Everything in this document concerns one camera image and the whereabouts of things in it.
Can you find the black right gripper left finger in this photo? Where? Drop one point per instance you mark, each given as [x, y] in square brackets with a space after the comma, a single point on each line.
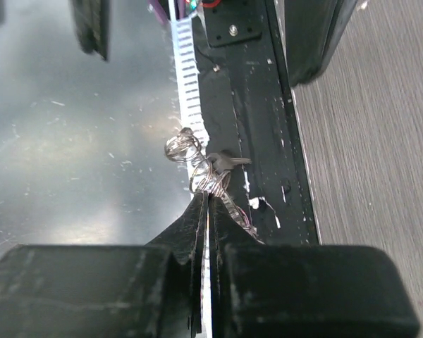
[151, 290]

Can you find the white slotted cable duct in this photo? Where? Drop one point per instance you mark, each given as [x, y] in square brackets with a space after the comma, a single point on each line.
[191, 116]

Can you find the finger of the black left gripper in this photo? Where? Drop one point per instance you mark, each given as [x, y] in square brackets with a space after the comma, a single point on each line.
[91, 18]

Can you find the silver key black head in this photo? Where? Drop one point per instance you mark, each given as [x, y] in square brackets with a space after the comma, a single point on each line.
[222, 162]

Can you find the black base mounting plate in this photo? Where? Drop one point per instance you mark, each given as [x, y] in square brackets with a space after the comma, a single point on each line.
[248, 111]

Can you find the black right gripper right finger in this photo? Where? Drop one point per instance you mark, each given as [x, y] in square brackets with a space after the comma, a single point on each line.
[261, 290]

